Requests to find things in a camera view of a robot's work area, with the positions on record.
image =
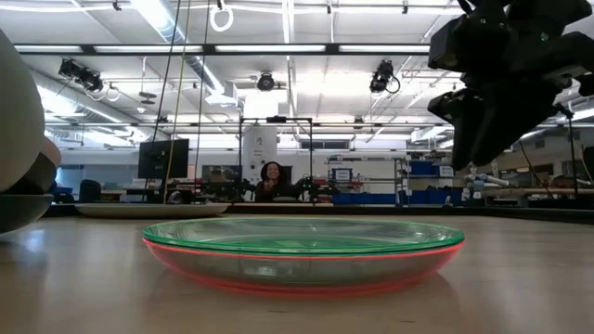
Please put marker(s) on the dark blue plastic plate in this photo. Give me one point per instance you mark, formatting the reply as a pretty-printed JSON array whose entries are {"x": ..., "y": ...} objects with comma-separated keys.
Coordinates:
[{"x": 21, "y": 211}]

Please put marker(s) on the red transparent plastic plate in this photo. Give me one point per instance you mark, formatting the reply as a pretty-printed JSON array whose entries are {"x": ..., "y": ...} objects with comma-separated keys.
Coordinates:
[{"x": 301, "y": 278}]

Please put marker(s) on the white cylindrical machine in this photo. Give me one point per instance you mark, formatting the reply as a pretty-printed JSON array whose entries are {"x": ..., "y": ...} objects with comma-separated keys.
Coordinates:
[{"x": 259, "y": 144}]

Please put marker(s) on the large grey plastic plate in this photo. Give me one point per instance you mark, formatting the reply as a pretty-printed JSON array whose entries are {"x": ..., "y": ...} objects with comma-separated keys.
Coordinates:
[{"x": 153, "y": 209}]

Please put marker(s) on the black overhead light bar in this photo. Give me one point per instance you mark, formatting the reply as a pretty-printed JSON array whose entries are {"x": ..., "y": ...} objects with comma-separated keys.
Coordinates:
[{"x": 209, "y": 49}]

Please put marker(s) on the blue storage bin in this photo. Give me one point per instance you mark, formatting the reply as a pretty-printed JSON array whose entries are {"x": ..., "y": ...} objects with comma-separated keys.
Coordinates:
[
  {"x": 431, "y": 197},
  {"x": 362, "y": 198},
  {"x": 421, "y": 168}
]

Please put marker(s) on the teal transparent plastic plate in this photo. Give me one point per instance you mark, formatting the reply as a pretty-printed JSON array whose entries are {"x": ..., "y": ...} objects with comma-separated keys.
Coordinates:
[{"x": 297, "y": 250}]

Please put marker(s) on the metal shelf rack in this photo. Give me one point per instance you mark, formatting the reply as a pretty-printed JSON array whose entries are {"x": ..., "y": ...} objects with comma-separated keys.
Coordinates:
[{"x": 402, "y": 181}]

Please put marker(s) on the small pink plastic plate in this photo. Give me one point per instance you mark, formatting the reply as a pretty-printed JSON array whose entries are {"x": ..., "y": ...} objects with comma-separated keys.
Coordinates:
[{"x": 18, "y": 116}]

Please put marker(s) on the black ceiling camera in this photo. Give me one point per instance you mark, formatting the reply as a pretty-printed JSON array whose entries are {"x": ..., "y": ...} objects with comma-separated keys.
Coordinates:
[
  {"x": 266, "y": 82},
  {"x": 81, "y": 74},
  {"x": 383, "y": 74}
]

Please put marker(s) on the large peach plastic plate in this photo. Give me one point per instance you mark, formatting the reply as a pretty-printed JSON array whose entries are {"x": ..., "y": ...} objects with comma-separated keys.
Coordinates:
[{"x": 34, "y": 178}]

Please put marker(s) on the black computer monitor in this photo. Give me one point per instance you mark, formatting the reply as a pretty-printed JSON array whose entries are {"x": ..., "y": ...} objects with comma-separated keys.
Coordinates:
[{"x": 162, "y": 160}]

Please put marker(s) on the person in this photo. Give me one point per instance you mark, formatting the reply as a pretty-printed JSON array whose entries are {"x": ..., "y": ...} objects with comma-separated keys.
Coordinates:
[{"x": 274, "y": 178}]

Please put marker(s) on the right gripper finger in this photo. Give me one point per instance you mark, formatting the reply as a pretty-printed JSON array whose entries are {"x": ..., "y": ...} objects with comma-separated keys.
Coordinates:
[
  {"x": 464, "y": 120},
  {"x": 515, "y": 116}
]

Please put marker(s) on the black aluminium table frame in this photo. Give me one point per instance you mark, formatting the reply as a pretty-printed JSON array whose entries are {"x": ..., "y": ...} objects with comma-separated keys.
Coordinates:
[{"x": 417, "y": 211}]

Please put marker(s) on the black light stand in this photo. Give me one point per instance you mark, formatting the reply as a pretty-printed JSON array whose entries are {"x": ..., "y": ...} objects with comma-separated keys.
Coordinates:
[{"x": 573, "y": 153}]

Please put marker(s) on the white framed sign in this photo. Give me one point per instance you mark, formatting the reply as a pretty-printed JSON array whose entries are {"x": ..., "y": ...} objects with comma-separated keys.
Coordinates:
[{"x": 341, "y": 174}]

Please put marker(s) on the black office chair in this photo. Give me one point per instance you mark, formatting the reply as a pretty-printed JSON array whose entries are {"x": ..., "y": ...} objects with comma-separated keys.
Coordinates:
[{"x": 89, "y": 191}]

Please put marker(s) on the black robot station frame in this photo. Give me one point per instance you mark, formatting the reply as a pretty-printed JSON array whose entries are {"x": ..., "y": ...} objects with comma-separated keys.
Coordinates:
[{"x": 297, "y": 119}]

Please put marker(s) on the green transparent plastic plate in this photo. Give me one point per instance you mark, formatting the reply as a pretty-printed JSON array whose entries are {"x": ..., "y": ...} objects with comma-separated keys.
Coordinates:
[{"x": 301, "y": 232}]

